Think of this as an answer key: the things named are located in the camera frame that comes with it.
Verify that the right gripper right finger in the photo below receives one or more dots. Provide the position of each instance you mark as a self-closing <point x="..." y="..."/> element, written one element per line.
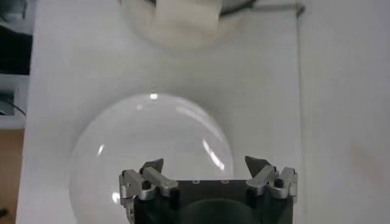
<point x="263" y="179"/>

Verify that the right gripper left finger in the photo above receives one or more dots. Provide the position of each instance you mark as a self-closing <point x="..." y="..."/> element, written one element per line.
<point x="160" y="182"/>

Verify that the white round plate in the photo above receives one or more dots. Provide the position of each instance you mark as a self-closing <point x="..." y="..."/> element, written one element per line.
<point x="152" y="137"/>

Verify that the cream electric cooking pot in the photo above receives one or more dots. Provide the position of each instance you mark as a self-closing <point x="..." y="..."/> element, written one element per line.
<point x="182" y="38"/>

